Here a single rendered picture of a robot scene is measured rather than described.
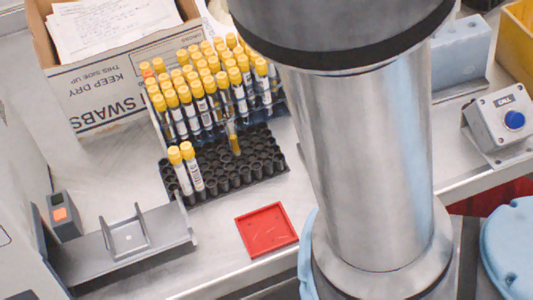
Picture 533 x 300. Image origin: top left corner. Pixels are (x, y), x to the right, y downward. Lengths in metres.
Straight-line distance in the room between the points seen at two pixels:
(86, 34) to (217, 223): 0.43
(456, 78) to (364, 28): 0.76
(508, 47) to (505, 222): 0.52
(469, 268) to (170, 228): 0.44
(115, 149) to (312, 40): 0.79
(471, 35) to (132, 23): 0.55
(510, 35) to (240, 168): 0.44
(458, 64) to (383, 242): 0.57
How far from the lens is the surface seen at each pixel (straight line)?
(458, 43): 1.00
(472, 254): 0.59
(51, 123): 1.15
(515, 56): 1.07
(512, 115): 0.94
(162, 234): 0.89
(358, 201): 0.44
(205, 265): 0.90
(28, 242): 0.80
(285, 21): 0.29
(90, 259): 0.90
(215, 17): 1.17
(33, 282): 0.86
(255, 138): 0.99
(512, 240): 0.58
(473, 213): 1.59
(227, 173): 0.95
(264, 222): 0.92
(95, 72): 1.02
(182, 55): 1.00
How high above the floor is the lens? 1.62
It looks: 48 degrees down
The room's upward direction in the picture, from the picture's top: 11 degrees counter-clockwise
